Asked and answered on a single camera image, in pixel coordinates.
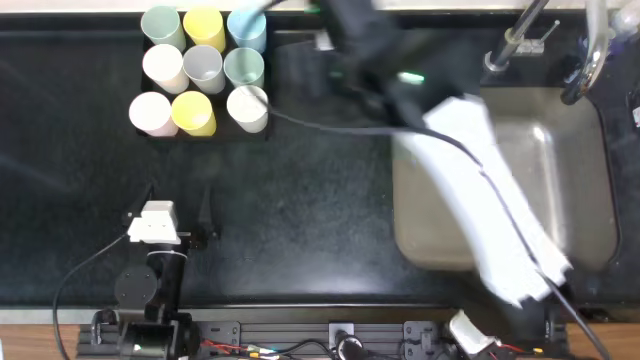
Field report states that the mounting rail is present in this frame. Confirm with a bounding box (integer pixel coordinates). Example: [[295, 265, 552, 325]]
[[77, 319, 571, 360]]

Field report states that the pink cup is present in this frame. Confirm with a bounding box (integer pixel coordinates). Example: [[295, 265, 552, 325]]
[[128, 91, 180, 138]]

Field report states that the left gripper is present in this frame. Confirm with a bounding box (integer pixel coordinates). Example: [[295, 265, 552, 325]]
[[122, 182, 222, 251]]

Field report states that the blue soap bottle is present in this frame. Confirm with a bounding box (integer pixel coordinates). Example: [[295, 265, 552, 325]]
[[579, 3, 640, 57]]

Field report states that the white cup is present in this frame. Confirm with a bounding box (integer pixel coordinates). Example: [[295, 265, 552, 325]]
[[226, 84, 270, 135], [142, 43, 190, 95]]

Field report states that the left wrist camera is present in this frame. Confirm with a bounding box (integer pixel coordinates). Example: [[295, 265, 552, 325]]
[[126, 200, 182, 246]]

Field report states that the yellow cup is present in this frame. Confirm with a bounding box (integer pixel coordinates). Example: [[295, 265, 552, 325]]
[[171, 90, 218, 138], [182, 5, 227, 54]]

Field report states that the green cup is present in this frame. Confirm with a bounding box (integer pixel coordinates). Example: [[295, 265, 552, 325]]
[[140, 4, 187, 53], [223, 47, 266, 91]]

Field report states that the black cable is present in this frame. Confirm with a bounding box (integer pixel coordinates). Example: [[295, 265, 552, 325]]
[[51, 232, 129, 360], [252, 97, 614, 360]]

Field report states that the grey cup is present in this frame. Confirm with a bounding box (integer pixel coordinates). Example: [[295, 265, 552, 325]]
[[182, 44, 227, 95]]

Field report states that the steel sink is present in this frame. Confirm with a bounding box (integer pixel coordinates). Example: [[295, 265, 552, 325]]
[[391, 87, 620, 274]]

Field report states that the steel tap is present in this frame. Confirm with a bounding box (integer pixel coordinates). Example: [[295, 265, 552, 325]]
[[480, 0, 614, 106]]

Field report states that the blue cup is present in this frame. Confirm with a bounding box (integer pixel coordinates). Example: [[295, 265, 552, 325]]
[[226, 6, 268, 55]]

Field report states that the black tray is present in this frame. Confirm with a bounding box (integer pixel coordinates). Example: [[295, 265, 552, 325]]
[[137, 9, 274, 141]]

